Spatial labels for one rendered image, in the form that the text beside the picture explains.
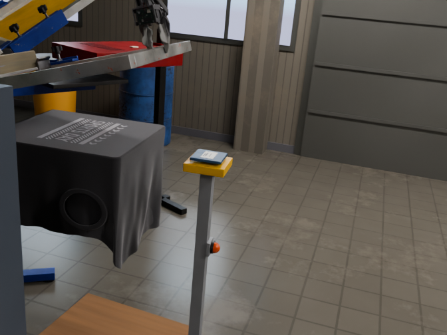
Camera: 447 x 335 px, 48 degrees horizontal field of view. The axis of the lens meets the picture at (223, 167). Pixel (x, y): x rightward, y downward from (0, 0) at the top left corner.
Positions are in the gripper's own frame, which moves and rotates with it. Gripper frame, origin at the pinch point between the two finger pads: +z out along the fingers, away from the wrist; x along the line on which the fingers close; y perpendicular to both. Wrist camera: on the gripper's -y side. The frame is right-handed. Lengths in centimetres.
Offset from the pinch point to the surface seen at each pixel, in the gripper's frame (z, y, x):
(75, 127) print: 21.4, -2.2, -38.7
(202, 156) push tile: 33.4, 14.7, 12.1
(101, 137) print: 25.0, 4.7, -25.7
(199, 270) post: 73, 14, 3
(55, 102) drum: 37, -273, -219
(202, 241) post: 62, 14, 6
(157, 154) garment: 38.2, -14.4, -14.8
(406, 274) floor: 153, -115, 78
